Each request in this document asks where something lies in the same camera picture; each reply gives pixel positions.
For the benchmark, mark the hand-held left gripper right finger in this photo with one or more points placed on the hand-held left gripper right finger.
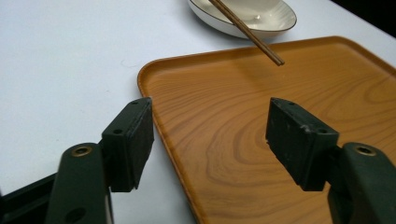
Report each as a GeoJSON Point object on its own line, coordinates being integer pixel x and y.
{"type": "Point", "coordinates": [306, 149]}

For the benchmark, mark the brown wooden chopstick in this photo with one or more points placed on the brown wooden chopstick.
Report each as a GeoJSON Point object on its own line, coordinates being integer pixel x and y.
{"type": "Point", "coordinates": [249, 28]}
{"type": "Point", "coordinates": [241, 26]}

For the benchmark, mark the white bowl with dark rim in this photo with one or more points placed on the white bowl with dark rim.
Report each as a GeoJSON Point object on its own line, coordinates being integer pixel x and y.
{"type": "Point", "coordinates": [264, 17]}

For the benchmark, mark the wood-grain brown tray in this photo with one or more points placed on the wood-grain brown tray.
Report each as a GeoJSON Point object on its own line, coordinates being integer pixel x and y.
{"type": "Point", "coordinates": [249, 124]}

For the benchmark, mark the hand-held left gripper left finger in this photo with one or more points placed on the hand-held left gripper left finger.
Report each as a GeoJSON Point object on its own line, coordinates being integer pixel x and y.
{"type": "Point", "coordinates": [124, 149]}

